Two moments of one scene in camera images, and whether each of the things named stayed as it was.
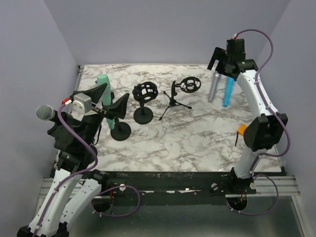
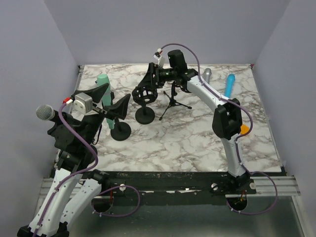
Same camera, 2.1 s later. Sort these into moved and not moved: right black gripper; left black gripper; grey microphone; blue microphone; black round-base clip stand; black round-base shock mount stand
Moved: right black gripper; grey microphone
Not moved: black round-base shock mount stand; black round-base clip stand; left black gripper; blue microphone
